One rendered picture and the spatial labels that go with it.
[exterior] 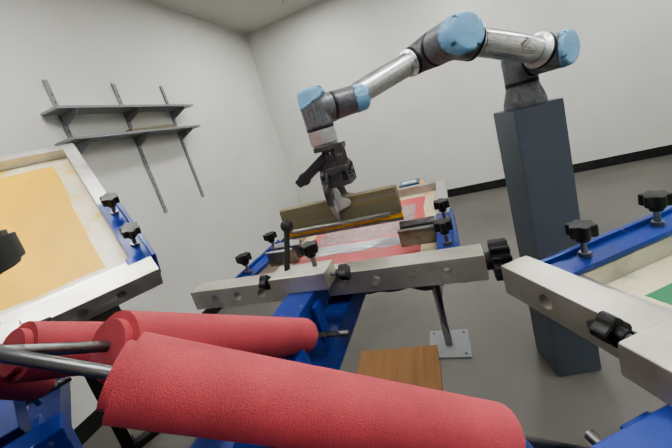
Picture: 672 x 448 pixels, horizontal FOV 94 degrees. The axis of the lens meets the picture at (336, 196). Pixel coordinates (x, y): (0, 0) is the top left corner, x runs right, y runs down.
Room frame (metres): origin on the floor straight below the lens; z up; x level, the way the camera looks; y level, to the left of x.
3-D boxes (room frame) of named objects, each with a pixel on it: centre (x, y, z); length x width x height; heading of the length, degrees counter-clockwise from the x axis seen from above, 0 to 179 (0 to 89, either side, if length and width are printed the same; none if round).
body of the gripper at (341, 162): (0.87, -0.02, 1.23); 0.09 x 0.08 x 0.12; 69
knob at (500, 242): (0.53, -0.24, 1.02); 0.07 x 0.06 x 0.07; 159
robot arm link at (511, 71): (1.25, -0.83, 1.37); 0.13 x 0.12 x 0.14; 17
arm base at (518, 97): (1.25, -0.82, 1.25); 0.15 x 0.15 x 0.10
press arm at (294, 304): (0.55, 0.13, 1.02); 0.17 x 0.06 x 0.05; 159
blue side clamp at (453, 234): (0.75, -0.24, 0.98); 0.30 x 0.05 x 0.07; 159
